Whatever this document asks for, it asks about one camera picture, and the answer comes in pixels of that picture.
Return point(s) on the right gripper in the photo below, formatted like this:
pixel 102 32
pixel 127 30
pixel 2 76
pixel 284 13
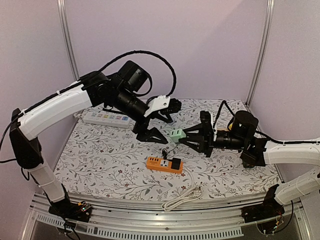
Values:
pixel 207 134

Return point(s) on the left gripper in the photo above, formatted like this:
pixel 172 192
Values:
pixel 144 135

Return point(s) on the mint green adapter plug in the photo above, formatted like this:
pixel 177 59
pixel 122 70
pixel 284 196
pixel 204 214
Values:
pixel 177 134

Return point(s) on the orange power strip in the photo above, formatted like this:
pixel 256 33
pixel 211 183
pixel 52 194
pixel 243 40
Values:
pixel 162 165

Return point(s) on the black charger plug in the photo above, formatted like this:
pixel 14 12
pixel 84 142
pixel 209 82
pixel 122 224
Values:
pixel 175 163

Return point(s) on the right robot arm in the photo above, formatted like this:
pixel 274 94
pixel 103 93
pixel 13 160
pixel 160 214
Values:
pixel 258 149

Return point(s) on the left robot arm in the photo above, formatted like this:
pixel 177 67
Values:
pixel 119 90

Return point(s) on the dark green cube socket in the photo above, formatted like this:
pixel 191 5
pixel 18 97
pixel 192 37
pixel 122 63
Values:
pixel 248 165

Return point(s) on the floral table mat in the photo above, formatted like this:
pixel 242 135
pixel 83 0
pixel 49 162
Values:
pixel 109 162

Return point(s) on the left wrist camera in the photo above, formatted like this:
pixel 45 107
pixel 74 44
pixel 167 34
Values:
pixel 163 104

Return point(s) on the white multi-switch power strip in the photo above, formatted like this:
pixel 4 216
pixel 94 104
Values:
pixel 104 119

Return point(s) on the aluminium front rail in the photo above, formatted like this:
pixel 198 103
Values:
pixel 209 219

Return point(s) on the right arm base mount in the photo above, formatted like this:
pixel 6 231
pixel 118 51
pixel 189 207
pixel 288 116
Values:
pixel 261 211

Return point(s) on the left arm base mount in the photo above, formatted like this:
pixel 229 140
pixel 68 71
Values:
pixel 66 209

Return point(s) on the right aluminium post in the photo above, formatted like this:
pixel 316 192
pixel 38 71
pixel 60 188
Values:
pixel 270 4

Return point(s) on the aluminium post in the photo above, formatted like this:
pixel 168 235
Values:
pixel 61 6
pixel 270 4

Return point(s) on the left aluminium post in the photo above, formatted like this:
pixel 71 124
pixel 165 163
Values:
pixel 61 6

